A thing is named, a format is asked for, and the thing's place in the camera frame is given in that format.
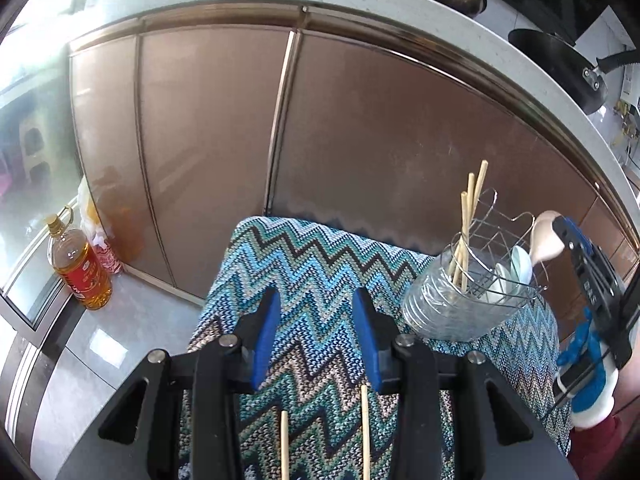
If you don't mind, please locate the thin wooden chopstick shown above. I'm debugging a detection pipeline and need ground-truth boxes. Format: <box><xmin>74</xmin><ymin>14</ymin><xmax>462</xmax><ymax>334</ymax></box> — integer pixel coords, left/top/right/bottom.
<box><xmin>460</xmin><ymin>159</ymin><xmax>489</xmax><ymax>293</ymax></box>
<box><xmin>279</xmin><ymin>410</ymin><xmax>290</xmax><ymax>480</ymax></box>
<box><xmin>360</xmin><ymin>385</ymin><xmax>371</xmax><ymax>480</ymax></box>
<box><xmin>462</xmin><ymin>173</ymin><xmax>476</xmax><ymax>288</ymax></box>
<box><xmin>450</xmin><ymin>191</ymin><xmax>469</xmax><ymax>283</ymax></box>

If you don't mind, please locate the person's right forearm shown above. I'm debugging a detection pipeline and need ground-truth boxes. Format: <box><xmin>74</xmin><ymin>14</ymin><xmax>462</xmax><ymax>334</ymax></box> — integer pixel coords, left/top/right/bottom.
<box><xmin>566</xmin><ymin>412</ymin><xmax>627</xmax><ymax>477</ymax></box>

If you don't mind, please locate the person's right hand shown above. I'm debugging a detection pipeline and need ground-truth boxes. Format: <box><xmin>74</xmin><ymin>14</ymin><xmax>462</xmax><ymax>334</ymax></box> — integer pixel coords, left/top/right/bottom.
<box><xmin>556</xmin><ymin>309</ymin><xmax>620</xmax><ymax>430</ymax></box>

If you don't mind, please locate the beige plastic stool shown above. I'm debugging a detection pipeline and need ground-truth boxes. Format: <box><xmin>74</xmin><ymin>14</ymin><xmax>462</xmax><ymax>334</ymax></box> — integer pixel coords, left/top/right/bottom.
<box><xmin>17</xmin><ymin>109</ymin><xmax>52</xmax><ymax>182</ymax></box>

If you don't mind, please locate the clear cutlery holder with rack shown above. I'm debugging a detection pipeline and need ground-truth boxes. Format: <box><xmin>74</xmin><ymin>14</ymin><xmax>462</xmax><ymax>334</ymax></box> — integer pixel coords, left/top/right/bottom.
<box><xmin>402</xmin><ymin>187</ymin><xmax>549</xmax><ymax>344</ymax></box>

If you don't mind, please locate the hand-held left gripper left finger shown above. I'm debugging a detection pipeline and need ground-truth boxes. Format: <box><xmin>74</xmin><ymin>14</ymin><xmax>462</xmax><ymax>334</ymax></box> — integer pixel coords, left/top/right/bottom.
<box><xmin>55</xmin><ymin>286</ymin><xmax>282</xmax><ymax>480</ymax></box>

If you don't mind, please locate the red label cooking oil bottle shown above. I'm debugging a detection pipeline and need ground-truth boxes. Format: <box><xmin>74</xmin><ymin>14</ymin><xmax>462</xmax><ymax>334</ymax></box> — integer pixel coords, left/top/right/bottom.
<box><xmin>47</xmin><ymin>206</ymin><xmax>114</xmax><ymax>312</ymax></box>

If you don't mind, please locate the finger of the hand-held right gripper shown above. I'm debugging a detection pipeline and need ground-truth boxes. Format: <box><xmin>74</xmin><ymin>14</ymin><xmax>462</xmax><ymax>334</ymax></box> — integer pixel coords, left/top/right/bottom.
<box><xmin>552</xmin><ymin>216</ymin><xmax>597</xmax><ymax>263</ymax></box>

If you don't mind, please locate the zigzag patterned cloth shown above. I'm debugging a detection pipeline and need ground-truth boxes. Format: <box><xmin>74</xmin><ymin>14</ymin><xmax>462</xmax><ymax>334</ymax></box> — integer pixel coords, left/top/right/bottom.
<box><xmin>177</xmin><ymin>216</ymin><xmax>574</xmax><ymax>480</ymax></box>

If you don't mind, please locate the pink and white plastic bag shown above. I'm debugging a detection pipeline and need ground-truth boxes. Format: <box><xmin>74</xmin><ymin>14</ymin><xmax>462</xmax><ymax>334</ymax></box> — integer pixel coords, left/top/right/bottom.
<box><xmin>76</xmin><ymin>180</ymin><xmax>124</xmax><ymax>277</ymax></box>

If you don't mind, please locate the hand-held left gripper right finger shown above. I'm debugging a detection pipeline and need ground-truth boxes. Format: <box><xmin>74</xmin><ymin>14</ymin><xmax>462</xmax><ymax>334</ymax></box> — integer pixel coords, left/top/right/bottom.
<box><xmin>352</xmin><ymin>287</ymin><xmax>581</xmax><ymax>480</ymax></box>

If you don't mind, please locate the sliding glass door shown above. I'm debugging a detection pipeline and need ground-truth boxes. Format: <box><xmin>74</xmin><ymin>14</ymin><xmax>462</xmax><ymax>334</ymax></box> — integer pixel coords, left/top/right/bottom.
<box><xmin>0</xmin><ymin>0</ymin><xmax>87</xmax><ymax>333</ymax></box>

